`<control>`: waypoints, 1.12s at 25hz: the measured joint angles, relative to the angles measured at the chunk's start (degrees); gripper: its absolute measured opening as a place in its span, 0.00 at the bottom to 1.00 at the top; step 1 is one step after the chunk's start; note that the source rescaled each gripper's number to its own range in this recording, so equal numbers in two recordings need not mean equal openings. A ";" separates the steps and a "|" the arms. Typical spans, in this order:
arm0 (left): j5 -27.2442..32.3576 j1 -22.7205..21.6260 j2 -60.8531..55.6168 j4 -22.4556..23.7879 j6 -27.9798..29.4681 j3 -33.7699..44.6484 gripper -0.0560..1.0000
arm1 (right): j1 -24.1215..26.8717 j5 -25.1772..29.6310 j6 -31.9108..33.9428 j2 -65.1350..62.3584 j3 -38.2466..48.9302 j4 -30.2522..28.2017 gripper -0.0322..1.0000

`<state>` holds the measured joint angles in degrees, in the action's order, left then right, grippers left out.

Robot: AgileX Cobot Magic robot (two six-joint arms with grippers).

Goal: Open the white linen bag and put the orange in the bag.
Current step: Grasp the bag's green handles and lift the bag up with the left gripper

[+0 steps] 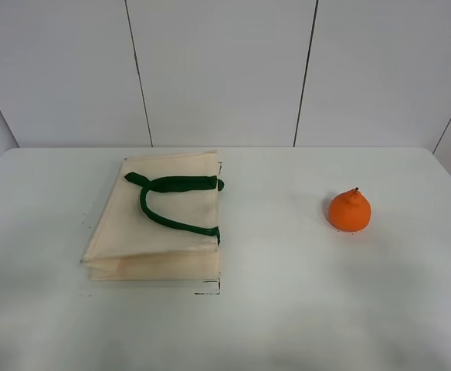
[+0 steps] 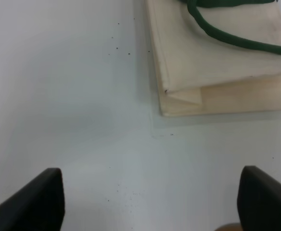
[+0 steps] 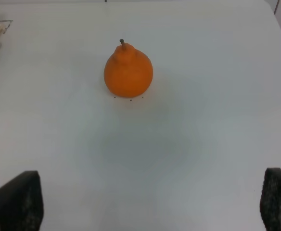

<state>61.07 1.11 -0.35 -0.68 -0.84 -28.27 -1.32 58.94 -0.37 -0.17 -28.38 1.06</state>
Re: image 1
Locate white linen bag green handles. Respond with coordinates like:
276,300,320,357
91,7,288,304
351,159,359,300
81,151,223,281

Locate orange with stem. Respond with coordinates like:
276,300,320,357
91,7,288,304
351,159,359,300
327,187,371,233

